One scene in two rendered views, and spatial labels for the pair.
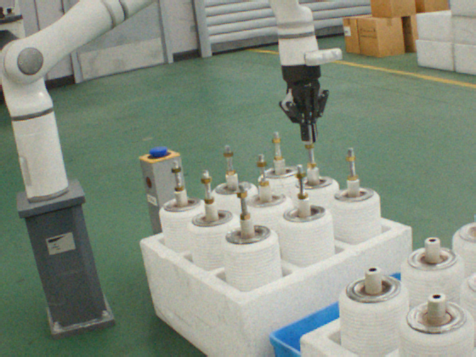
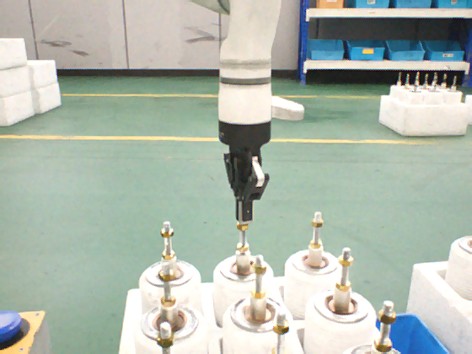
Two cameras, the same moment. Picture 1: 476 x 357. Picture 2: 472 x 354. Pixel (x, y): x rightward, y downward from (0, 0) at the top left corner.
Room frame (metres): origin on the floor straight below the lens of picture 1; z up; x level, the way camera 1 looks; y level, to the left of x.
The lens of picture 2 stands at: (1.02, 0.42, 0.62)
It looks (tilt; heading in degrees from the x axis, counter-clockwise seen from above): 19 degrees down; 291
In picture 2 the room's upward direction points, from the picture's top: straight up
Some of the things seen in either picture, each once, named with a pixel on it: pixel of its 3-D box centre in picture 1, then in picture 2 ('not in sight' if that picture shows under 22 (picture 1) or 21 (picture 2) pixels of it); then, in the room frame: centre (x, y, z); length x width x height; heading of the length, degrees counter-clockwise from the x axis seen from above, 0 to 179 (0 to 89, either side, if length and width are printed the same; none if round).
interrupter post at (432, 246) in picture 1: (432, 251); not in sight; (0.80, -0.26, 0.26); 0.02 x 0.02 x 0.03
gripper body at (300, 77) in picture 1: (303, 82); (244, 146); (1.23, -0.15, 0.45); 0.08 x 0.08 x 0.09
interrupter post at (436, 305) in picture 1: (436, 308); not in sight; (0.64, -0.21, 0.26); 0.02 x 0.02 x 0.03
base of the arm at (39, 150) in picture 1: (40, 155); not in sight; (1.26, 0.40, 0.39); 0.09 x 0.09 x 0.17; 18
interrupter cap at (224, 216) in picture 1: (212, 218); not in sight; (1.11, 0.06, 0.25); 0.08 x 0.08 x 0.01
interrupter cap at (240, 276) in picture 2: (314, 183); (243, 268); (1.23, -0.15, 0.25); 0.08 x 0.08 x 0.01
